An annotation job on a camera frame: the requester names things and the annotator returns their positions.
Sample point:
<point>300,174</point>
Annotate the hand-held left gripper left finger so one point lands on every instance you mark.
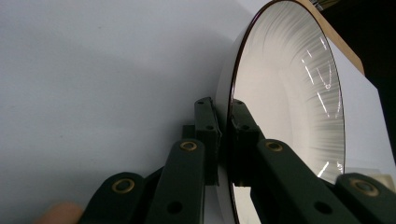
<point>186,174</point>

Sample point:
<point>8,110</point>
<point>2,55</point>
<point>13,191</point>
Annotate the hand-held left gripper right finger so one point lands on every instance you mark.
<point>280,180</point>

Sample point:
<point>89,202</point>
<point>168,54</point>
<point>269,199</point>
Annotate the white plate with dark rim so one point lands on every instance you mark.
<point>289,77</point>

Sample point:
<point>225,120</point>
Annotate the beige plastic tray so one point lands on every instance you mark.
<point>383,179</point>

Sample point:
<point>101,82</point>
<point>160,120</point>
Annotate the light blue board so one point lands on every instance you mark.
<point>93,77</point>

